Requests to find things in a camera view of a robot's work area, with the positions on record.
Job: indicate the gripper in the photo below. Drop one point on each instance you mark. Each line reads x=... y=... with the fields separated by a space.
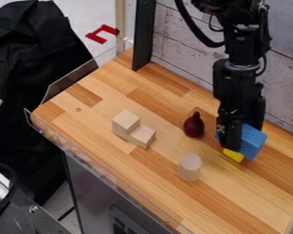
x=234 y=88

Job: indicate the blue rectangular block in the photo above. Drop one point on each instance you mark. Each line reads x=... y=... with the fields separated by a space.
x=253 y=141

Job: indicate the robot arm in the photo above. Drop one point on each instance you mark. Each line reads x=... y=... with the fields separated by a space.
x=244 y=45

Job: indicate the yellow square block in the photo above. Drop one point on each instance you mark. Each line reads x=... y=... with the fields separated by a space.
x=233 y=155

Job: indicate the dark red drop-shaped toy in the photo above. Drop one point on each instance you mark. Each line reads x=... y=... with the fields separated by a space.
x=193 y=126

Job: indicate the beige wooden cylinder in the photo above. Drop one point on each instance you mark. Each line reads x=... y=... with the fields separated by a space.
x=189 y=167

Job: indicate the beige stepped wooden block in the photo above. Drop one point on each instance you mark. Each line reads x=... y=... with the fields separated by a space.
x=132 y=128

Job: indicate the red floor marker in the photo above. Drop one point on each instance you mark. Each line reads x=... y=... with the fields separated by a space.
x=100 y=34

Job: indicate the black bag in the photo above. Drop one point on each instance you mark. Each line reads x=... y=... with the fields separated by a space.
x=26 y=76

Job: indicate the black post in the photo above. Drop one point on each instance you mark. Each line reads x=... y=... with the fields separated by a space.
x=144 y=33

